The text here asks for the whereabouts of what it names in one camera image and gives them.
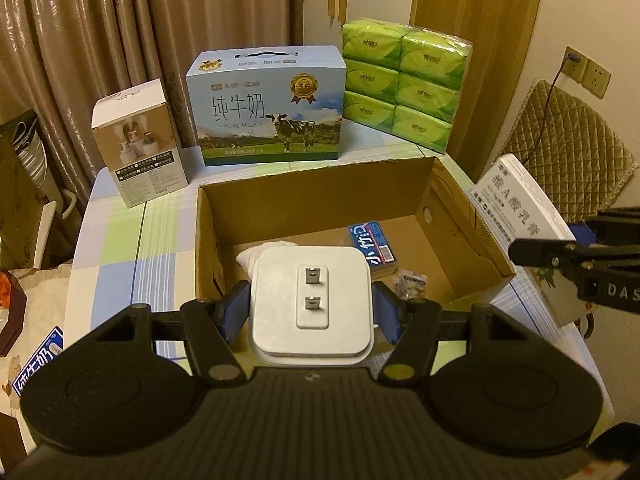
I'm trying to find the small printed packet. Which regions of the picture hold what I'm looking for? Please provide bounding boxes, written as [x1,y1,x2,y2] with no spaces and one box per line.
[393,269,427,301]

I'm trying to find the white medicine box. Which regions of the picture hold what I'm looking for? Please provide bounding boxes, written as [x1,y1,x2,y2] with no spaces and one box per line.
[472,153,597,331]

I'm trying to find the white towel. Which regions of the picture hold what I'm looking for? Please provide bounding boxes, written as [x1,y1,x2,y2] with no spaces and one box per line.
[235,240,296,281]

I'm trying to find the white power adapter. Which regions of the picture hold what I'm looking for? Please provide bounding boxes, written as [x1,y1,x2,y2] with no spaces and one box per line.
[248,245,374,367]

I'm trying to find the blue gum box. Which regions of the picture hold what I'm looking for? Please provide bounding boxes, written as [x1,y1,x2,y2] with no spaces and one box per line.
[347,221,397,278]

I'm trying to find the quilted brown chair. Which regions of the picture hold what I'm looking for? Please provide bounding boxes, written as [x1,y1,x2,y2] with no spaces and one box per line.
[501,80,639,222]

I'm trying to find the checkered tablecloth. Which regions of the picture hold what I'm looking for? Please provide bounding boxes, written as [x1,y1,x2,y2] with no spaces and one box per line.
[65,122,614,434]

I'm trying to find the brown cardboard box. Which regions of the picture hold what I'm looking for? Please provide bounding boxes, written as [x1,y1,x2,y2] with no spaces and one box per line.
[193,156,518,356]

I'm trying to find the flat blue milk carton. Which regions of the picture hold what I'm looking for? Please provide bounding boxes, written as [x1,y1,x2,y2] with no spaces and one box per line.
[11,326,64,396]

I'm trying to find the dark wooden tray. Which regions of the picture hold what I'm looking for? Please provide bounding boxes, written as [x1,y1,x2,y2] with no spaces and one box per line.
[0,269,27,358]

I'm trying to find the white humidifier product box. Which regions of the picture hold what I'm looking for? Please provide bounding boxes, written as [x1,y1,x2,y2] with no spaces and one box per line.
[91,79,188,208]

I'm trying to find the brown paper bag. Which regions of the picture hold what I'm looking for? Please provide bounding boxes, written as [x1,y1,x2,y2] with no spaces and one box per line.
[1,110,77,269]

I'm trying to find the blue milk carton box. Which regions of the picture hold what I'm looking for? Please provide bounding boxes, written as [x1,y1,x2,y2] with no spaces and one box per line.
[186,46,346,166]

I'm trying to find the green tissue pack bundle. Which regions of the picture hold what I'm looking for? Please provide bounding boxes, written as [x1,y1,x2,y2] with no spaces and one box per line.
[342,18,473,153]

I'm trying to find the brown curtain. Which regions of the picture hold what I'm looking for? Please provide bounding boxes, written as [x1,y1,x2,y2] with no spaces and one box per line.
[1,0,303,202]

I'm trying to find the wall power outlet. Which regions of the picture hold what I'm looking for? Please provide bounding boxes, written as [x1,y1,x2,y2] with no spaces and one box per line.
[562,47,612,100]

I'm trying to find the black power cable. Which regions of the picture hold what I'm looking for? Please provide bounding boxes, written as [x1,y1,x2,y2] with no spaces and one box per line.
[529,54,582,166]

